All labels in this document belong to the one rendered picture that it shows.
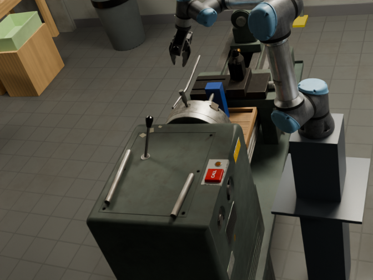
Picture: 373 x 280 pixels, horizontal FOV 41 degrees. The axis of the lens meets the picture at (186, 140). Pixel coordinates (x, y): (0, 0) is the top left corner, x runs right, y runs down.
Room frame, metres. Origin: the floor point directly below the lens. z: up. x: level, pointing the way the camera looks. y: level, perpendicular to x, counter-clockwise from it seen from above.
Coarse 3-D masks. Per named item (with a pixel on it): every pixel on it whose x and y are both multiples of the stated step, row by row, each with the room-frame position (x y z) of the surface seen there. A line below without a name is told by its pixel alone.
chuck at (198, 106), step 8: (184, 104) 1.88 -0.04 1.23; (192, 104) 1.86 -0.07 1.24; (200, 104) 1.85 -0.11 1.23; (208, 104) 1.84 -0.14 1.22; (176, 112) 1.85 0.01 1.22; (200, 112) 1.79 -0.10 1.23; (208, 112) 1.80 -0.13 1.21; (216, 112) 1.81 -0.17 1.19; (216, 120) 1.77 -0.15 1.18; (224, 120) 1.79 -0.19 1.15
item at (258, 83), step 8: (200, 80) 2.47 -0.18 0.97; (208, 80) 2.45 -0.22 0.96; (216, 80) 2.41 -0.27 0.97; (224, 80) 2.38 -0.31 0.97; (256, 80) 2.29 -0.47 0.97; (264, 80) 2.27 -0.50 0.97; (192, 88) 2.40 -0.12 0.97; (200, 88) 2.38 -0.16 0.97; (224, 88) 2.30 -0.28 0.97; (248, 88) 2.24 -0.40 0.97; (256, 88) 2.21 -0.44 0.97; (264, 88) 2.19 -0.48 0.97; (192, 96) 2.35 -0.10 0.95; (200, 96) 2.33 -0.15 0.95; (248, 96) 2.20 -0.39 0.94; (256, 96) 2.18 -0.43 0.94; (264, 96) 2.17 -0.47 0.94
